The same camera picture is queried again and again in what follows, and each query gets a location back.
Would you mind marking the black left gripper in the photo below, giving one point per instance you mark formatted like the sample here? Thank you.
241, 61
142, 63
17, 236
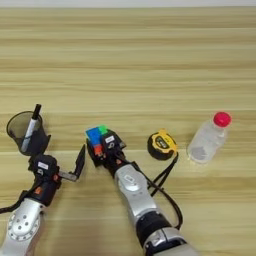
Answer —
46, 191

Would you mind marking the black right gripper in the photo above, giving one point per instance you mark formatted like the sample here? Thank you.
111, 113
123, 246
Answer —
115, 161

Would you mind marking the colourful puzzle cube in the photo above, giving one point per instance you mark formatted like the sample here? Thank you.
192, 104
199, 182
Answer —
95, 133

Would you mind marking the black and white marker pen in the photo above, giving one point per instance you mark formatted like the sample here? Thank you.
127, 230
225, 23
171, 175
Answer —
30, 128

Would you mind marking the black mesh pen cup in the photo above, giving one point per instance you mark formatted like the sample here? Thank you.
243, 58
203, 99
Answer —
20, 133

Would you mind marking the clear bottle with red cap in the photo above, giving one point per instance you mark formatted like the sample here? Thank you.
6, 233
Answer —
208, 140

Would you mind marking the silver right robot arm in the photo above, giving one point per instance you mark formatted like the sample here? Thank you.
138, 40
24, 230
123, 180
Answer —
140, 196

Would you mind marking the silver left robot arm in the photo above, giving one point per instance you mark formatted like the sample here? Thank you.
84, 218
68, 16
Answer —
21, 226

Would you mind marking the right gripper labelled black box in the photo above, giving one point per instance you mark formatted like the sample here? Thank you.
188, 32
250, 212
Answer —
110, 140

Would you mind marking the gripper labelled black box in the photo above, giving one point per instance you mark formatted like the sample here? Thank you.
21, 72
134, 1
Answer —
44, 165
110, 140

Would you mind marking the left gripper labelled black box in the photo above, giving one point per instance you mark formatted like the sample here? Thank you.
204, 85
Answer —
44, 165

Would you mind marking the yellow black tape measure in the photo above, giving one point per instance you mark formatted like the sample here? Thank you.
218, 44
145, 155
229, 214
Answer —
161, 145

